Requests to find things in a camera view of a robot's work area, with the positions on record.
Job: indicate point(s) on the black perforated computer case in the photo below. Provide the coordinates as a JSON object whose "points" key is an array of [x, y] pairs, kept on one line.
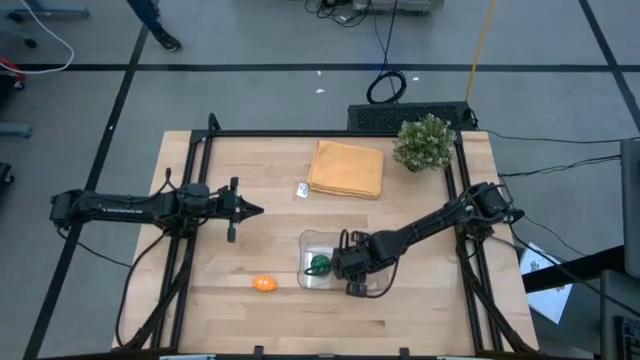
{"points": [[380, 117]]}

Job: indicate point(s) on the grey stand base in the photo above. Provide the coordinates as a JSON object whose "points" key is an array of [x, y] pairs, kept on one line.
{"points": [[55, 10]]}

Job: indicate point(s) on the clear plastic tupperware container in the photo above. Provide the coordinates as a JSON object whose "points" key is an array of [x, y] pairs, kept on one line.
{"points": [[307, 245]]}

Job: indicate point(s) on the green toy vegetable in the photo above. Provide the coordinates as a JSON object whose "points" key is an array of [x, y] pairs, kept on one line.
{"points": [[320, 264]]}

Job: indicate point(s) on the orange toy fruit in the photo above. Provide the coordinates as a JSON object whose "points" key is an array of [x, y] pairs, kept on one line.
{"points": [[265, 283]]}

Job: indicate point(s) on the red object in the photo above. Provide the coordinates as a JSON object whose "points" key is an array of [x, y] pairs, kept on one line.
{"points": [[12, 67]]}

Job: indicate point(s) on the grey equipment case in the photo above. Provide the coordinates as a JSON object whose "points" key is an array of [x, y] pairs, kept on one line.
{"points": [[400, 5]]}

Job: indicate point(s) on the person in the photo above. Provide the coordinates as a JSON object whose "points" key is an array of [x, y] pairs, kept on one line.
{"points": [[167, 41]]}

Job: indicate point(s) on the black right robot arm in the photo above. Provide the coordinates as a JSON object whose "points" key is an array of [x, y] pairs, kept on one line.
{"points": [[430, 222]]}

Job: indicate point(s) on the dark grey cabinet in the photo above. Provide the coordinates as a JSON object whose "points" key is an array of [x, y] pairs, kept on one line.
{"points": [[620, 300]]}

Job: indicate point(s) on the grey monitor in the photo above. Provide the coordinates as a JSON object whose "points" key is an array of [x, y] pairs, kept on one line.
{"points": [[631, 200]]}

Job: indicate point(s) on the small green potted plant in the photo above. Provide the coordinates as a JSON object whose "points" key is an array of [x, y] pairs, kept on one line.
{"points": [[424, 142]]}

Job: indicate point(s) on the small white tag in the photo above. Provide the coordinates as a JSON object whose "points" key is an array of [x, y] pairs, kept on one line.
{"points": [[302, 190]]}

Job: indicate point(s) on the grey stand foot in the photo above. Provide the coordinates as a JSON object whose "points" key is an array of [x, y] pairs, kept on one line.
{"points": [[15, 131]]}

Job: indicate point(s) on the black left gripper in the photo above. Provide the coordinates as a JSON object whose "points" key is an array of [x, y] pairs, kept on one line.
{"points": [[231, 207]]}

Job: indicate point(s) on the black table bracket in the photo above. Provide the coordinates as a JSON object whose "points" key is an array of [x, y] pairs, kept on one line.
{"points": [[258, 350], [404, 352]]}

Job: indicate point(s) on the silver metal bar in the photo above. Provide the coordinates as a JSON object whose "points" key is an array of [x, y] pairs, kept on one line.
{"points": [[187, 357]]}

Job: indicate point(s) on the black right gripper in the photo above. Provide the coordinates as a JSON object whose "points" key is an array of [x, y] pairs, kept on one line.
{"points": [[357, 257]]}

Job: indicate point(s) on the white paper sheet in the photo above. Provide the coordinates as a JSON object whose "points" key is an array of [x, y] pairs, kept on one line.
{"points": [[550, 300]]}

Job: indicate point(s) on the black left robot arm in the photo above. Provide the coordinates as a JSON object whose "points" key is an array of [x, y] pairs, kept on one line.
{"points": [[125, 210]]}

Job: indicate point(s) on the folded orange cloth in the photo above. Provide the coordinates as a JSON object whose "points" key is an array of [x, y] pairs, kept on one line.
{"points": [[345, 170]]}

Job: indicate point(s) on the black floor object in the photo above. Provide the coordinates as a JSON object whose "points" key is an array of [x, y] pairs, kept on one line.
{"points": [[5, 174]]}

